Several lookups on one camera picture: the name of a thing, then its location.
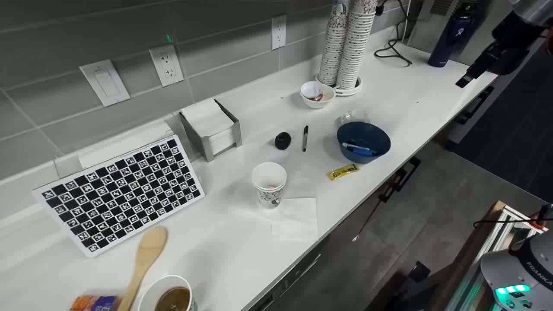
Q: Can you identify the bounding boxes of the narrow white wall outlet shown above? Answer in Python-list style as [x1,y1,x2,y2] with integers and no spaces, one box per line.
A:
[270,13,289,51]

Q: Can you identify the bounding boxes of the wooden frame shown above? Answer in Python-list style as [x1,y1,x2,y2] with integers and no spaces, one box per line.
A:
[430,198,550,311]

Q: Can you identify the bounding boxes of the dark blue bowl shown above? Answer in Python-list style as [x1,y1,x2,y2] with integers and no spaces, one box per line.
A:
[335,119,392,165]

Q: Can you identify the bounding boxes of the yellow packet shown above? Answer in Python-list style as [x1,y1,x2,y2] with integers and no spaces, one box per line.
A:
[327,162,361,181]

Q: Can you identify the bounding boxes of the grey device with green lights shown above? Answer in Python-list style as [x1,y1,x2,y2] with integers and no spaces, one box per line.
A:
[477,231,553,311]

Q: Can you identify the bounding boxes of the orange blue packet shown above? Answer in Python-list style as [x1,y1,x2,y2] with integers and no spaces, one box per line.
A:
[69,293,123,311]

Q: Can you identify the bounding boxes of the navy water bottle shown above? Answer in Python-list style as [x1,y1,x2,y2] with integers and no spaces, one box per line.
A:
[427,0,484,68]

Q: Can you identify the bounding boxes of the wooden spoon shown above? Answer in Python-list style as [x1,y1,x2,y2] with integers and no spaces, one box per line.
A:
[116,224,169,311]

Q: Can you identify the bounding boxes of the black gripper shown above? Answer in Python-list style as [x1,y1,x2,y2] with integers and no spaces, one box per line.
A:
[455,8,548,89]

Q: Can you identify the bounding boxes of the black drawer handle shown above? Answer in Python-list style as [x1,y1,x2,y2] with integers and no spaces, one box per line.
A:
[377,155,422,203]

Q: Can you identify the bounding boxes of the metal napkin dispenser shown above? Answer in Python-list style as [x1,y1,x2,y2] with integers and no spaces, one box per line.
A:
[178,96,244,162]

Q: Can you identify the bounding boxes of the blue white pen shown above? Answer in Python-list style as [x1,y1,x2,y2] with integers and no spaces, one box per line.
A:
[342,139,373,155]

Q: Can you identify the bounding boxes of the white light switch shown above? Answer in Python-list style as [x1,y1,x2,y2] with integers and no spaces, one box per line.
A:
[78,58,131,108]

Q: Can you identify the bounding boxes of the black cable on counter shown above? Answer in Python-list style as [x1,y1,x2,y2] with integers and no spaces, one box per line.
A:
[373,0,418,67]

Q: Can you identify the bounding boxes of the black white calibration checkerboard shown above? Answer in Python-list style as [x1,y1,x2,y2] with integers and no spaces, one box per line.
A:
[35,134,206,258]

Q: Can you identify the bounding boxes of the small white tea cup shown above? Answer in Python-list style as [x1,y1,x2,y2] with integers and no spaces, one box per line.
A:
[299,79,337,110]

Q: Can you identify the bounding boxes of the white double wall outlet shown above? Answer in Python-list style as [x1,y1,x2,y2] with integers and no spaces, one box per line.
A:
[149,42,187,87]

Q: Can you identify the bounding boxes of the black round lid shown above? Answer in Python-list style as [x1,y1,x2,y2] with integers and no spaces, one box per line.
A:
[273,129,294,151]

